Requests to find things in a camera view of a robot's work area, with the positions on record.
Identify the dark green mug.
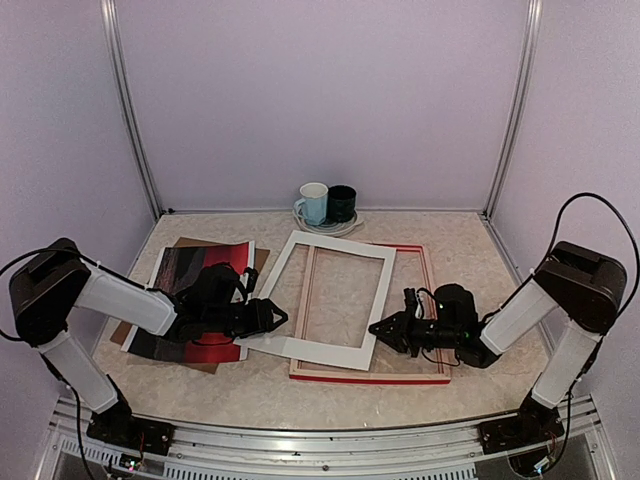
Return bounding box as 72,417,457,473
327,185,357,223

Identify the red and dark photo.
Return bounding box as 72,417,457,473
122,241,257,364

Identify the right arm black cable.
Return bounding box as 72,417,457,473
554,192,634,321

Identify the white mat board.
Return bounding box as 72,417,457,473
234,230,396,371

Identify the white plate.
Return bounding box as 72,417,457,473
292,209,364,238

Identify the red and wood picture frame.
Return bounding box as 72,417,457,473
288,242,453,387

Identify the brown backing board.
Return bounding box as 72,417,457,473
109,236,272,375

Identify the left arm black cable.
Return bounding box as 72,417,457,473
0,247,81,344

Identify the light blue mug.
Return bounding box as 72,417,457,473
293,182,329,226

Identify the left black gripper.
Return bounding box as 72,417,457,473
205,298,288,339

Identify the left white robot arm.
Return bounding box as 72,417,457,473
1,237,288,445

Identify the left aluminium corner post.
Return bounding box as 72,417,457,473
100,0,164,221

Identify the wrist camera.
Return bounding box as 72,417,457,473
243,267,259,295
404,288,424,320

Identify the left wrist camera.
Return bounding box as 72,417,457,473
243,267,259,295

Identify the aluminium corner post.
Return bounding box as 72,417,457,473
483,0,543,222
100,0,164,221

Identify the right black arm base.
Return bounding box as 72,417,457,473
478,391,565,455

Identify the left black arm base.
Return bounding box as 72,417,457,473
87,376,175,456

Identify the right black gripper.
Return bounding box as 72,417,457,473
369,306,461,357

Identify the right aluminium corner post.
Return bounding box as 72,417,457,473
483,0,543,222

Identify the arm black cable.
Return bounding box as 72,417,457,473
554,192,634,321
0,247,81,344

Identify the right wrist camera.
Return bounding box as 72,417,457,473
404,288,424,320

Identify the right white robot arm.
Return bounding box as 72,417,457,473
369,241,627,444

